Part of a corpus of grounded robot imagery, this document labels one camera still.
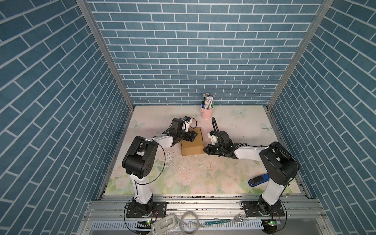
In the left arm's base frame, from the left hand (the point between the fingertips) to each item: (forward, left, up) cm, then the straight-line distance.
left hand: (193, 133), depth 97 cm
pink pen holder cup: (+17, -11, 0) cm, 20 cm away
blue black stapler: (-32, -34, +1) cm, 47 cm away
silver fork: (-48, -21, -5) cm, 53 cm away
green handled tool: (-49, -9, -5) cm, 50 cm away
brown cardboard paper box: (-10, -1, -1) cm, 10 cm away
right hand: (-10, -7, -3) cm, 12 cm away
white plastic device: (-49, +14, -4) cm, 52 cm away
